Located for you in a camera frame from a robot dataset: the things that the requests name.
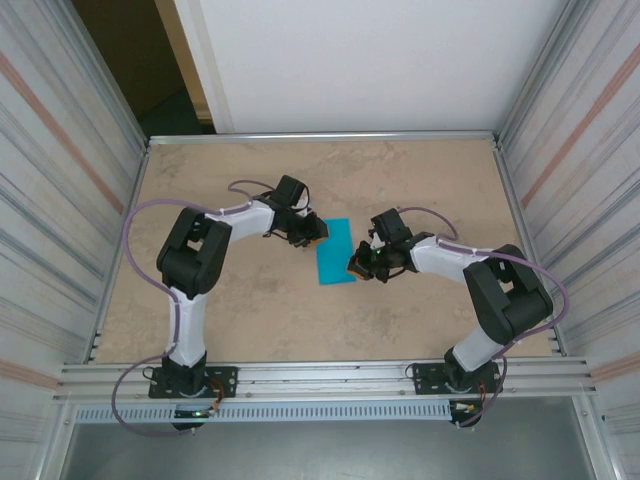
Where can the blue paper sheet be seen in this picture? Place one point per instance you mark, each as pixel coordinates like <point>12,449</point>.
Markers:
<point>335,250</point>

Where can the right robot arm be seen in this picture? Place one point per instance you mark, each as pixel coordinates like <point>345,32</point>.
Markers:
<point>475,350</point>

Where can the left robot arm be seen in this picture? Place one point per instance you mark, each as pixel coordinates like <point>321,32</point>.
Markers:
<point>187,325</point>

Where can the small circuit board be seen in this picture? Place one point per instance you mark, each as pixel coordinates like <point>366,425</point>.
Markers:
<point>465,407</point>
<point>197,413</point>

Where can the aluminium table edge rail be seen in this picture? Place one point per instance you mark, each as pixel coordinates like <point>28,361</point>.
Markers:
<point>320,136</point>

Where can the long aluminium mounting rail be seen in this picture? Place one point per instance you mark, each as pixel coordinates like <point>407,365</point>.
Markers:
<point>320,375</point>

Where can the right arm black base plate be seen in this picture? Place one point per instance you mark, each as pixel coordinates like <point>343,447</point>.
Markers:
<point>425,375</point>

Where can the aluminium table side rail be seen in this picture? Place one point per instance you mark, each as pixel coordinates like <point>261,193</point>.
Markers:
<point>136,190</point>
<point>510,190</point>

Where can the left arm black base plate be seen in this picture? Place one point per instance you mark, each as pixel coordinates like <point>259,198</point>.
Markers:
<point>225,375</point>

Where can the beige door frame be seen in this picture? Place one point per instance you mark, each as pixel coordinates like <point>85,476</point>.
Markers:
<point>185,60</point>

